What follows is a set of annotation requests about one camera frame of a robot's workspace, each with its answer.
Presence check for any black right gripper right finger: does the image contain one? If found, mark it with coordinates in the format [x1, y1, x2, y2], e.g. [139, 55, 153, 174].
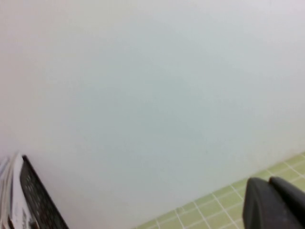
[269, 176, 305, 229]

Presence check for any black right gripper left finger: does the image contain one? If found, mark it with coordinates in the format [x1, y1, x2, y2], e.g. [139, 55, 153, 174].
[242, 177, 301, 229]

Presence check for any black plastic book holder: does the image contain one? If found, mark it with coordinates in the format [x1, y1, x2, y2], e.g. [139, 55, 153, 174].
[19, 154, 70, 229]

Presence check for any grey book orange band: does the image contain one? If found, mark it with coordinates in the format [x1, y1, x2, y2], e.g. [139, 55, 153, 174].
[4, 152, 40, 229]

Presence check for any green checked tablecloth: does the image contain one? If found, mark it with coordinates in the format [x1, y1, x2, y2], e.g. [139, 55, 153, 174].
[135, 152, 305, 229]

